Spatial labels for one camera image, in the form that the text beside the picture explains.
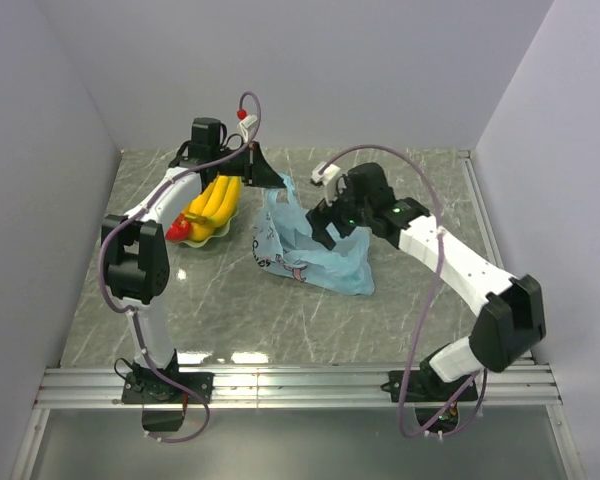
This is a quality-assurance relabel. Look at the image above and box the yellow fake banana bunch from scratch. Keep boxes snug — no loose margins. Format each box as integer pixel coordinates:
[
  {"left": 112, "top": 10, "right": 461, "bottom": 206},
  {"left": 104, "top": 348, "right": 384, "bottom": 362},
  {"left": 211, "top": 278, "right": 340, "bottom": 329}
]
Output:
[{"left": 190, "top": 175, "right": 242, "bottom": 227}]

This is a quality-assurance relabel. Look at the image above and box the red fake apple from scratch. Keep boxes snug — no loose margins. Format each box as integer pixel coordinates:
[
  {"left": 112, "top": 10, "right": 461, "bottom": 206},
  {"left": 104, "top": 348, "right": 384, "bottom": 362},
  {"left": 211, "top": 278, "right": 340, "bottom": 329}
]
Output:
[{"left": 165, "top": 214, "right": 191, "bottom": 243}]

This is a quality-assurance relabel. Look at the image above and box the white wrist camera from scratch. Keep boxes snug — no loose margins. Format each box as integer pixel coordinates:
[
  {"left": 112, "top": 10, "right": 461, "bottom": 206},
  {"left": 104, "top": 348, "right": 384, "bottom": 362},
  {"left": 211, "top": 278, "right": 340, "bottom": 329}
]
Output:
[
  {"left": 238, "top": 114, "right": 259, "bottom": 143},
  {"left": 310, "top": 162, "right": 344, "bottom": 205}
]

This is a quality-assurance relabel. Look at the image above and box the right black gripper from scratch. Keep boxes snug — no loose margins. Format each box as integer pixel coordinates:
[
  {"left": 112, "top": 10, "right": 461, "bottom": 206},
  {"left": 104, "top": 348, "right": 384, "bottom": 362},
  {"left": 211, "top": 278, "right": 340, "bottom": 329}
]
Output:
[{"left": 307, "top": 175, "right": 373, "bottom": 250}]

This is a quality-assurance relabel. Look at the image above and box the light blue plastic bag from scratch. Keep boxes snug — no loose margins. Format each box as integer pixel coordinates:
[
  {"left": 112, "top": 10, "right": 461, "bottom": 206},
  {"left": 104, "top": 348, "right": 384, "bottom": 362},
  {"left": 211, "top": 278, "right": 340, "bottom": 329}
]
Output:
[{"left": 251, "top": 175, "right": 375, "bottom": 296}]

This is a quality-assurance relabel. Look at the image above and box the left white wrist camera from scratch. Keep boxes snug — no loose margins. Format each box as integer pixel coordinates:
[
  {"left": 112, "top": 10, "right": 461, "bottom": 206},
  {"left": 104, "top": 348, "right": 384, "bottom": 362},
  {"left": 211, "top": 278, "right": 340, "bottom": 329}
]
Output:
[{"left": 238, "top": 114, "right": 259, "bottom": 143}]

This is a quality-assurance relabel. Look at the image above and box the aluminium rail frame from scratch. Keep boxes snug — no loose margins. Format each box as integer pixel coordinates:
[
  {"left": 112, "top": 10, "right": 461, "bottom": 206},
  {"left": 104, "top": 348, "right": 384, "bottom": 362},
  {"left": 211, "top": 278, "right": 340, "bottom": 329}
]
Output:
[{"left": 9, "top": 149, "right": 586, "bottom": 480}]

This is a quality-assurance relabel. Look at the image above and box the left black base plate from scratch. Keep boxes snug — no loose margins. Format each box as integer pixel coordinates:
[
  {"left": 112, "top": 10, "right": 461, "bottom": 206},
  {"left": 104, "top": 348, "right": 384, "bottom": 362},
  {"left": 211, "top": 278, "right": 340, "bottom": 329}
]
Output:
[{"left": 121, "top": 371, "right": 214, "bottom": 405}]

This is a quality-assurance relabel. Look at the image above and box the light green wavy plate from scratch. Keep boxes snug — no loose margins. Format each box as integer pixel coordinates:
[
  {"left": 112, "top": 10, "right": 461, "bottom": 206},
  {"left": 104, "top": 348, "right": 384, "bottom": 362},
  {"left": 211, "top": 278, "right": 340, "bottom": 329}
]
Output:
[{"left": 174, "top": 201, "right": 237, "bottom": 248}]

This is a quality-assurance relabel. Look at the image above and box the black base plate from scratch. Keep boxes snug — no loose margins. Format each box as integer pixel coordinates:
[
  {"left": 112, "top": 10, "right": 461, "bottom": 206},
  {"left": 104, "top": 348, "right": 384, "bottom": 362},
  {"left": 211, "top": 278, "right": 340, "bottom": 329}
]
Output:
[
  {"left": 381, "top": 369, "right": 470, "bottom": 403},
  {"left": 121, "top": 371, "right": 214, "bottom": 405}
]

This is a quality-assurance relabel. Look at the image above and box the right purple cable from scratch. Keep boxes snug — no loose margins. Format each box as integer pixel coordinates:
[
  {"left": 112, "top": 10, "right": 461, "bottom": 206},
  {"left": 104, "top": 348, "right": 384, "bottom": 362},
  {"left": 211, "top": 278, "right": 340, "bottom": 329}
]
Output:
[{"left": 324, "top": 144, "right": 489, "bottom": 439}]

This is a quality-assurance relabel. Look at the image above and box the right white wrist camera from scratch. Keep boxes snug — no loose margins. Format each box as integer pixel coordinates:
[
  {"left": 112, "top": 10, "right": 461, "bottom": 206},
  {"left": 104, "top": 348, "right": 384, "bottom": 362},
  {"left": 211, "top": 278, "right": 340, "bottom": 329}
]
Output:
[{"left": 310, "top": 162, "right": 344, "bottom": 205}]

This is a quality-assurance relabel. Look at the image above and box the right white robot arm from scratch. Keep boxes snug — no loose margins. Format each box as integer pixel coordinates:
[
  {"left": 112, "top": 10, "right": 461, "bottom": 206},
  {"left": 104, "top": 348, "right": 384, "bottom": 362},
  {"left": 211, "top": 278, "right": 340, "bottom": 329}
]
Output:
[{"left": 306, "top": 163, "right": 546, "bottom": 402}]

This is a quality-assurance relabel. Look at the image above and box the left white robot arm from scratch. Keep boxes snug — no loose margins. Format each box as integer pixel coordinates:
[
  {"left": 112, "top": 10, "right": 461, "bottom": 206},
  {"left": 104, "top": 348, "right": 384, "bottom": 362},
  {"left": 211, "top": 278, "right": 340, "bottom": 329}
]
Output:
[{"left": 99, "top": 111, "right": 284, "bottom": 402}]

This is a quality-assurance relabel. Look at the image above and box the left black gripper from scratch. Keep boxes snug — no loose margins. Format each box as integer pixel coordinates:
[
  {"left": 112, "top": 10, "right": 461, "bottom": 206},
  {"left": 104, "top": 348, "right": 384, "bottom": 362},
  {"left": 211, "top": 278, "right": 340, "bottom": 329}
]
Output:
[{"left": 213, "top": 141, "right": 287, "bottom": 188}]

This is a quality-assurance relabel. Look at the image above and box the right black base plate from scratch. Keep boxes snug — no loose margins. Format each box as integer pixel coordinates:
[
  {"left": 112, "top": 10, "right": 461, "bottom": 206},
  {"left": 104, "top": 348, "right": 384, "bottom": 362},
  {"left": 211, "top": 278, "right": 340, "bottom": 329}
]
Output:
[{"left": 381, "top": 369, "right": 470, "bottom": 403}]

